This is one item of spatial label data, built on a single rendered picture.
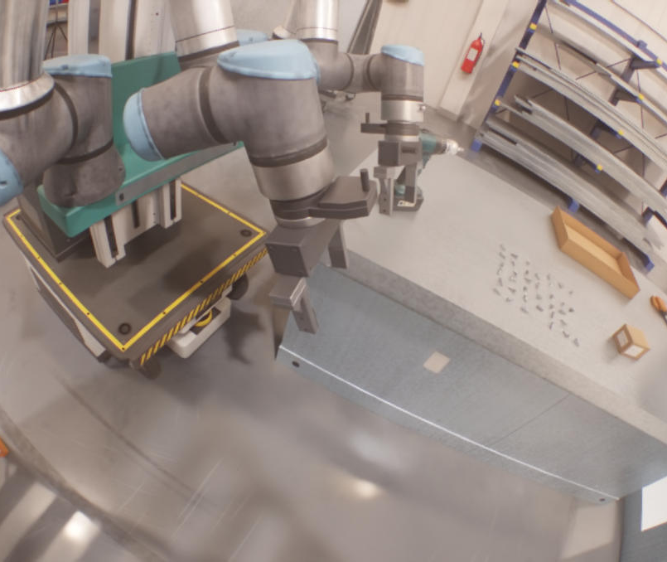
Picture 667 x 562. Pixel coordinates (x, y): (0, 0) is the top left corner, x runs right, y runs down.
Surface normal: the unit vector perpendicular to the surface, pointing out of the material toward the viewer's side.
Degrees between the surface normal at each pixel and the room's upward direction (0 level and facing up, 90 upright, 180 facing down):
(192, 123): 92
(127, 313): 0
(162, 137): 101
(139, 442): 0
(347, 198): 25
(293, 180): 85
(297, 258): 97
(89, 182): 70
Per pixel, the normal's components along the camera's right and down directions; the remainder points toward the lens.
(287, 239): -0.17, -0.71
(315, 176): 0.59, 0.48
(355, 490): 0.26, -0.67
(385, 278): -0.26, 0.28
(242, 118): -0.03, 0.87
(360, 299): -0.39, 0.59
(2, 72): 0.58, 0.74
